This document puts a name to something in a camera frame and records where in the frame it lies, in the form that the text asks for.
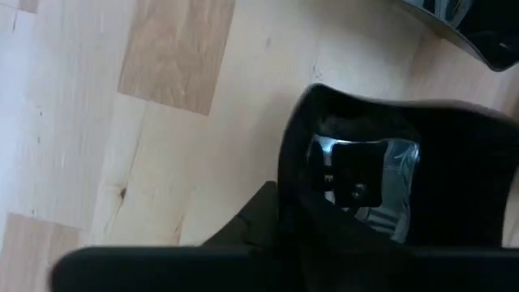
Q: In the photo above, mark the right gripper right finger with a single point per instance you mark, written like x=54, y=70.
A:
x=332, y=231

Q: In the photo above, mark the black square mini plate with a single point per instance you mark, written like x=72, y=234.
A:
x=454, y=170

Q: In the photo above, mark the black rounded mini plate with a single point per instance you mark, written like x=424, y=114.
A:
x=494, y=36

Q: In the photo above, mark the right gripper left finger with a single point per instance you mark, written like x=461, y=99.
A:
x=255, y=223

